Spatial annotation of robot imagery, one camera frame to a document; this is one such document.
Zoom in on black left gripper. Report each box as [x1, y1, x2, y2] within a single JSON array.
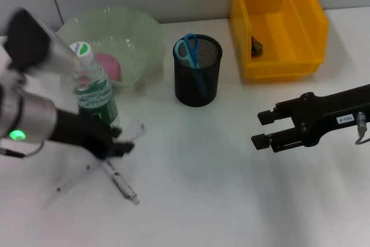
[[50, 109, 136, 160]]

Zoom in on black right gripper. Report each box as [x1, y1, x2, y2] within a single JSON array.
[[250, 84, 370, 153]]

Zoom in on grey white pen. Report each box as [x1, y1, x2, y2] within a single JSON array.
[[102, 158, 141, 206]]

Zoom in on clear water bottle green label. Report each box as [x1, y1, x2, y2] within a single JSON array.
[[69, 40, 120, 128]]

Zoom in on clear plastic ruler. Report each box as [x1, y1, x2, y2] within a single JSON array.
[[56, 121, 146, 193]]

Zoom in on pink peach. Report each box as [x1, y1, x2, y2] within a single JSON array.
[[94, 52, 122, 82]]

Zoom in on blue plastic scissors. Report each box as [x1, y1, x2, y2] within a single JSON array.
[[176, 33, 209, 97]]

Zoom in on translucent green fruit bowl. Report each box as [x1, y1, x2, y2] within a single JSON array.
[[56, 6, 167, 87]]

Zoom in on black mesh cup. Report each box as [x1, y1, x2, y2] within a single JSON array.
[[172, 34, 223, 108]]

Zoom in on yellow plastic bin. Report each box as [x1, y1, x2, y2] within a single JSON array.
[[230, 0, 330, 83]]

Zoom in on grey right gripper cable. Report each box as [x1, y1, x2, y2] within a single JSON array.
[[354, 111, 370, 145]]

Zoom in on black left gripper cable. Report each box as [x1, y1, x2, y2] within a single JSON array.
[[0, 139, 44, 158]]

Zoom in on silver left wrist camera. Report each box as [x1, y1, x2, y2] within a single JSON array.
[[4, 8, 77, 77]]

